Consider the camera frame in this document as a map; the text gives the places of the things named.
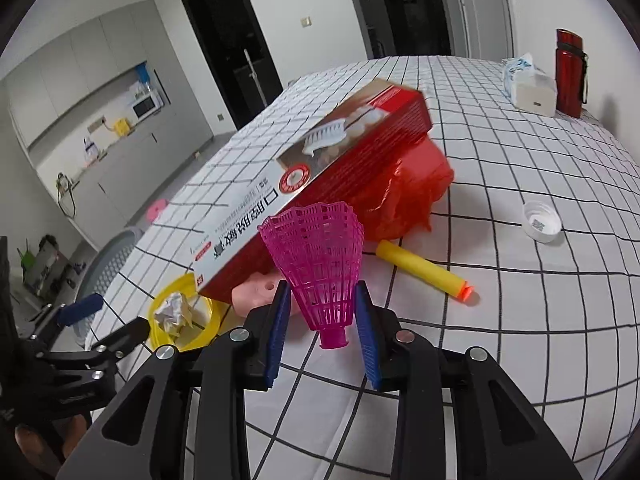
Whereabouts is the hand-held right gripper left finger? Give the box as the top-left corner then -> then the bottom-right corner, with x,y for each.
55,280 -> 293,480

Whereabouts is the blue white tissue pack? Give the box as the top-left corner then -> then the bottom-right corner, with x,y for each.
501,53 -> 538,101

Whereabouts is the crumpled white paper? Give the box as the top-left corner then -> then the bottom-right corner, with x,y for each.
152,292 -> 198,336

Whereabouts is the yellow bowl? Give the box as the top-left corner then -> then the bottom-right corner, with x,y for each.
149,274 -> 223,353

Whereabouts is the long red cardboard box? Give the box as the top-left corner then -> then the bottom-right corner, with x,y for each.
190,78 -> 433,306

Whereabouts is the red plastic bag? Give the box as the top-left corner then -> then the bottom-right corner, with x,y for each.
350,137 -> 456,243

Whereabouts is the pale pink plastic piece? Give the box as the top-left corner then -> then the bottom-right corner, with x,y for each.
231,277 -> 301,318

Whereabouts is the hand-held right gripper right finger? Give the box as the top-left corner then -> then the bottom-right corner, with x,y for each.
354,281 -> 583,480

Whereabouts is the grey perforated basket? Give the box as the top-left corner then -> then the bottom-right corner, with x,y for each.
75,226 -> 146,346

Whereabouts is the person's left hand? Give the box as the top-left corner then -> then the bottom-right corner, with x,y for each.
14,414 -> 89,479

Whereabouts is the white bottle cap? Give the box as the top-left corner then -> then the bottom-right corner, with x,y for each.
521,201 -> 563,243

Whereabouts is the red thermos bottle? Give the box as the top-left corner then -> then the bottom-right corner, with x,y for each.
554,28 -> 590,119

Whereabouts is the black door frame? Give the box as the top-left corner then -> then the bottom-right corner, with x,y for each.
181,0 -> 287,132

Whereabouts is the pink plastic shuttlecock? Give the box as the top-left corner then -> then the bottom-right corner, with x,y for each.
257,201 -> 366,351

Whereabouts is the grey base cabinet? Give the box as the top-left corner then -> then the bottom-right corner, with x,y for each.
30,105 -> 216,251

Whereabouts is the checked white tablecloth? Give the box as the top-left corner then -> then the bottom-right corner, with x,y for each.
82,55 -> 640,480

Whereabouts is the yellow foam dart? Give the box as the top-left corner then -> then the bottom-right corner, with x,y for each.
375,240 -> 476,303

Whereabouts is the grey wall cabinet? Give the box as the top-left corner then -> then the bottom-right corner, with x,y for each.
0,0 -> 171,148

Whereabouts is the white microwave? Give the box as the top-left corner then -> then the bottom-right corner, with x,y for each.
131,94 -> 165,123

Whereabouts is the white square box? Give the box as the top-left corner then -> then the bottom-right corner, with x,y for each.
515,74 -> 558,117

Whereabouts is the grey door frame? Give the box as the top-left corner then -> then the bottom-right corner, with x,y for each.
340,0 -> 453,61

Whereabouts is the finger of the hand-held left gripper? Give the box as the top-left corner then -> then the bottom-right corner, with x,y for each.
30,294 -> 105,342
86,316 -> 152,362

